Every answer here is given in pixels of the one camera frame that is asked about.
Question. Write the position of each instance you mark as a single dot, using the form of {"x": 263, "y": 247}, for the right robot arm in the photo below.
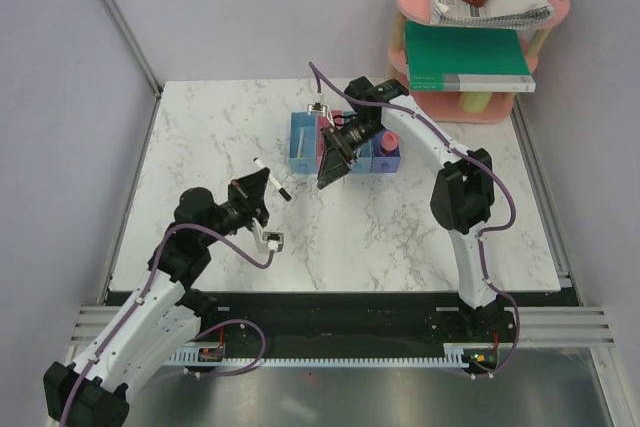
{"x": 463, "y": 192}

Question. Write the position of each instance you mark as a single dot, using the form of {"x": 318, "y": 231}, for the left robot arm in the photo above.
{"x": 160, "y": 315}

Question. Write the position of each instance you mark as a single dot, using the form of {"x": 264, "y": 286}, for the pink three tier shelf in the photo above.
{"x": 444, "y": 106}

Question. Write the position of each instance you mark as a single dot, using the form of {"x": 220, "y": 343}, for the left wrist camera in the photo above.
{"x": 267, "y": 241}

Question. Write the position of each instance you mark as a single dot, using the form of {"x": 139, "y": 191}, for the pink cap glue bottle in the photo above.
{"x": 388, "y": 143}

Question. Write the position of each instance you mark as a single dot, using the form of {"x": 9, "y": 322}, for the green book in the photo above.
{"x": 451, "y": 59}

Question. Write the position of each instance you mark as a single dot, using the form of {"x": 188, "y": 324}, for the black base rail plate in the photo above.
{"x": 342, "y": 323}

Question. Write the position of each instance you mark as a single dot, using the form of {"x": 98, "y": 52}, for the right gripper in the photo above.
{"x": 336, "y": 156}

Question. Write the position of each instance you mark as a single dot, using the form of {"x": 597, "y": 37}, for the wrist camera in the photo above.
{"x": 267, "y": 241}
{"x": 321, "y": 110}

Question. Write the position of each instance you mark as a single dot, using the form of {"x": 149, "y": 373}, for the pink drawer bin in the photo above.
{"x": 321, "y": 123}

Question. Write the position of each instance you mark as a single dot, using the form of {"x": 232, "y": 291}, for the white cable duct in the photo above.
{"x": 192, "y": 356}

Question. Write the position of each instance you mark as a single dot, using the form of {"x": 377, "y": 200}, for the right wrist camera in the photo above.
{"x": 321, "y": 110}

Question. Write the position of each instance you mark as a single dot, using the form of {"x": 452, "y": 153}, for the light blue drawer bin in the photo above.
{"x": 306, "y": 165}
{"x": 363, "y": 162}

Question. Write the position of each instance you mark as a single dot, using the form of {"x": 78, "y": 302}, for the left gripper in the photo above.
{"x": 249, "y": 191}

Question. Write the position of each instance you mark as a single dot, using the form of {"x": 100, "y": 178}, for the yellow cap white pen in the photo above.
{"x": 301, "y": 146}

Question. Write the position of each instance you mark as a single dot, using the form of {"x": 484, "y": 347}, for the black white marker pen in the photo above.
{"x": 272, "y": 179}

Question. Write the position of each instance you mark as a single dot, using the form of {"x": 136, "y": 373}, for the yellow foam roll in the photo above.
{"x": 474, "y": 102}

